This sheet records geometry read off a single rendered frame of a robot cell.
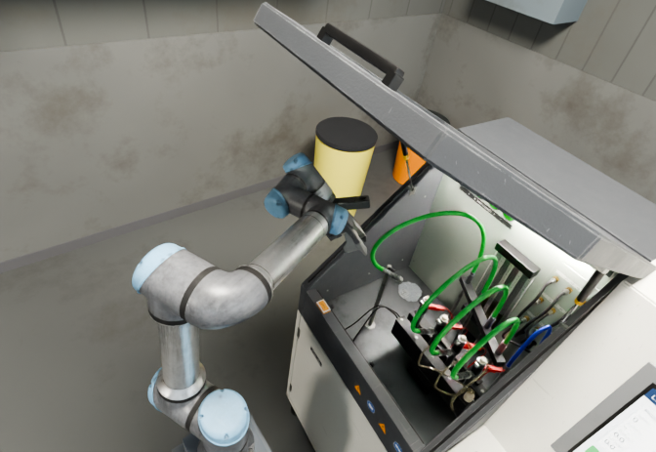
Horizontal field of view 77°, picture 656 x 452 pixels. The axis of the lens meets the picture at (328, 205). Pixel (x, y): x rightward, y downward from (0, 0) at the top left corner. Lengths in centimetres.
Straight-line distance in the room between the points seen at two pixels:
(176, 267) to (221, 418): 44
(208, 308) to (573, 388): 88
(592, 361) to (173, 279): 95
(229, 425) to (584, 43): 306
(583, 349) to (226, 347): 185
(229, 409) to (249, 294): 40
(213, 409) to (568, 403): 86
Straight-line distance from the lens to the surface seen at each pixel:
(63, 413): 253
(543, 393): 128
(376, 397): 139
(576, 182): 150
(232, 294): 80
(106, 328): 273
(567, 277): 140
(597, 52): 336
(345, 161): 285
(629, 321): 114
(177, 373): 108
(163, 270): 84
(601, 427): 124
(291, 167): 115
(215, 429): 112
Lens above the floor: 216
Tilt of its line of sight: 40 degrees down
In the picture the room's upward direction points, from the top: 10 degrees clockwise
